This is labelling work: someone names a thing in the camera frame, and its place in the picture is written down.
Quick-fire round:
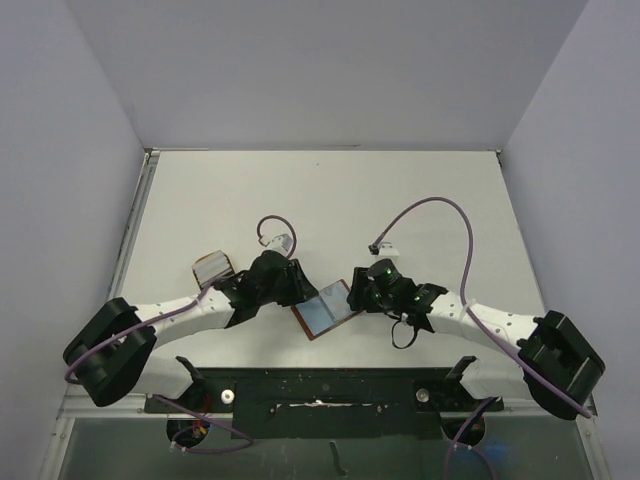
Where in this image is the brown leather card holder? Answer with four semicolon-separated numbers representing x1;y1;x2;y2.
291;279;357;341

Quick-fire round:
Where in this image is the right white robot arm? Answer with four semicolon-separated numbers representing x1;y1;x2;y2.
347;258;606;420

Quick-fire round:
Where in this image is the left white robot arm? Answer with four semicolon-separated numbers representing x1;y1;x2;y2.
63;250;318;411

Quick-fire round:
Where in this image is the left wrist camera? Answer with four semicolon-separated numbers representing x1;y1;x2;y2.
259;233;294;256

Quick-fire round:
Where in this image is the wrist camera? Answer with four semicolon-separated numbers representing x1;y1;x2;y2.
259;233;294;256
368;241;400;259

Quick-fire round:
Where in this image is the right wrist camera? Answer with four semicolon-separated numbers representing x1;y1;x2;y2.
368;241;400;259

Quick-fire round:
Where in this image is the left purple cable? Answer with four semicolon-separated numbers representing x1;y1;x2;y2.
64;215;300;454

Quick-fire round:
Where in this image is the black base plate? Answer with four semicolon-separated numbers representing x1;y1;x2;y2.
144;367;506;446

